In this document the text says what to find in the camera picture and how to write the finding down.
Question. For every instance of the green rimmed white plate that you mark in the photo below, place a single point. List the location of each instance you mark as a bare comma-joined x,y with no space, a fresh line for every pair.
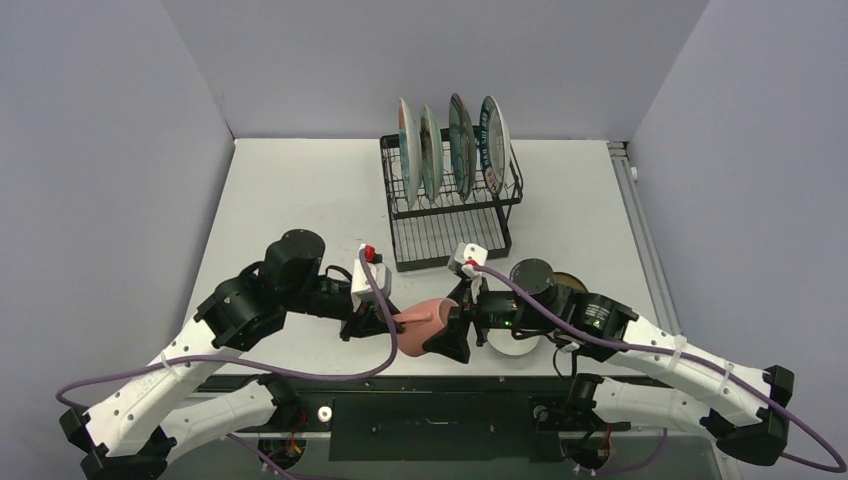
494,145

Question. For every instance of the light teal flower plate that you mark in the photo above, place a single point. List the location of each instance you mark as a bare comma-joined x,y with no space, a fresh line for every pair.
432,153

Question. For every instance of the white bowl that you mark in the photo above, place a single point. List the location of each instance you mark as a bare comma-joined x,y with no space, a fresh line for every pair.
503,343

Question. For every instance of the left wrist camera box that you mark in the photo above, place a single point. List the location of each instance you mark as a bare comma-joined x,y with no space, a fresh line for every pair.
371,278

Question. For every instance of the black wire dish rack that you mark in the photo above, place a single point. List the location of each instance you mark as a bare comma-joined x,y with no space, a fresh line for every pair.
425,232

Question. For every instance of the blue glazed plate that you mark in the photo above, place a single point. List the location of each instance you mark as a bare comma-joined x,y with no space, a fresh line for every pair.
462,146

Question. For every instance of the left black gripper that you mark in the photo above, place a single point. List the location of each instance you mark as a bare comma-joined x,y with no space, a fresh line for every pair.
369,318

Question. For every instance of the red and blue plate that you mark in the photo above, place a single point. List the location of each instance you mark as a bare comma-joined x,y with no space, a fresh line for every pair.
410,151

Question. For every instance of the aluminium rail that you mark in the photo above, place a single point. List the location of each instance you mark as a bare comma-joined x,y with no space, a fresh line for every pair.
626,176

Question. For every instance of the black base panel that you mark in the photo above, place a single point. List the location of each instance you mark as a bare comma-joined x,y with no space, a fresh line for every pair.
428,418

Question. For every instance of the large pink mug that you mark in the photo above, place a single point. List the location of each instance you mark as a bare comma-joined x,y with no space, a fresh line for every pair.
421,323

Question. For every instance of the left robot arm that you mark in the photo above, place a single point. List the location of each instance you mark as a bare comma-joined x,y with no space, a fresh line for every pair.
144,426

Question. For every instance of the dark bowl beige inside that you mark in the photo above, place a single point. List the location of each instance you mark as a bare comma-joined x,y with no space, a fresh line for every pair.
569,284

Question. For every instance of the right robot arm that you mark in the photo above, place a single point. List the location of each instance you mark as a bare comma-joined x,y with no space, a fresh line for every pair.
741,409

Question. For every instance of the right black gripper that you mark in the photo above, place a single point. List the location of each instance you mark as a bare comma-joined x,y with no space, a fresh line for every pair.
472,318

